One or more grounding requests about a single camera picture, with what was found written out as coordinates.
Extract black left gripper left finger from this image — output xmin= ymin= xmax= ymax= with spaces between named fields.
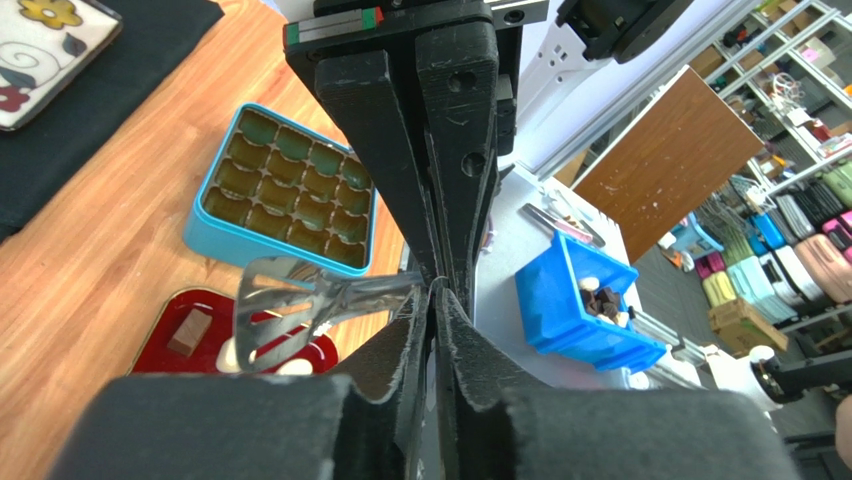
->
xmin=49 ymin=287 xmax=428 ymax=479

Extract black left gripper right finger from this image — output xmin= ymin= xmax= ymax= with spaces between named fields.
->
xmin=433 ymin=287 xmax=799 ymax=479

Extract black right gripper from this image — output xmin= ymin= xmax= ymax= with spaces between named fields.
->
xmin=282 ymin=1 xmax=549 ymax=293

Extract metal serving tongs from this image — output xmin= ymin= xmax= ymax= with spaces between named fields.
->
xmin=233 ymin=257 xmax=424 ymax=373

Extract red chocolate tray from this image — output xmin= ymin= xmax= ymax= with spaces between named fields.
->
xmin=129 ymin=287 xmax=339 ymax=376

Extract blue chocolate tin box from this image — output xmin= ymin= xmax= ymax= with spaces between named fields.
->
xmin=183 ymin=103 xmax=377 ymax=277

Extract blue plastic parts bin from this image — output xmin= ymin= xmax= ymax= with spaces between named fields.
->
xmin=515 ymin=232 xmax=667 ymax=373

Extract black cloth placemat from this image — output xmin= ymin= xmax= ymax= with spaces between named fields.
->
xmin=1 ymin=1 xmax=224 ymax=238

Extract brown wooden board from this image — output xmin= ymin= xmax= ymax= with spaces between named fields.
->
xmin=571 ymin=66 xmax=763 ymax=262

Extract floral square plate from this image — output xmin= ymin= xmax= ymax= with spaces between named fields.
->
xmin=1 ymin=0 xmax=123 ymax=132

